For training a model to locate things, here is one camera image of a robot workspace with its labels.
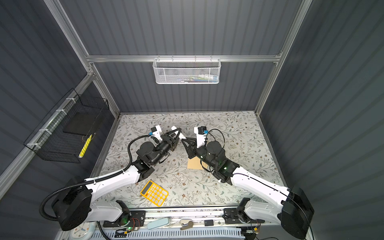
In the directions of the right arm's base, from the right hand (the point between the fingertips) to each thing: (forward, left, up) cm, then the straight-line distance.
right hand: (184, 141), depth 69 cm
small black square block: (-29, -11, -28) cm, 42 cm away
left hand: (+5, +1, +3) cm, 6 cm away
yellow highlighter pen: (-3, +46, 0) cm, 46 cm away
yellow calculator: (-16, +18, -27) cm, 36 cm away
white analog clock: (-33, +46, -24) cm, 62 cm away
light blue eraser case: (-30, +13, -24) cm, 40 cm away
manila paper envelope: (+3, -4, -29) cm, 29 cm away
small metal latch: (-31, 0, -27) cm, 41 cm away
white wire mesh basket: (+76, +3, -8) cm, 76 cm away
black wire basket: (+3, +59, +1) cm, 59 cm away
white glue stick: (+2, +2, +1) cm, 3 cm away
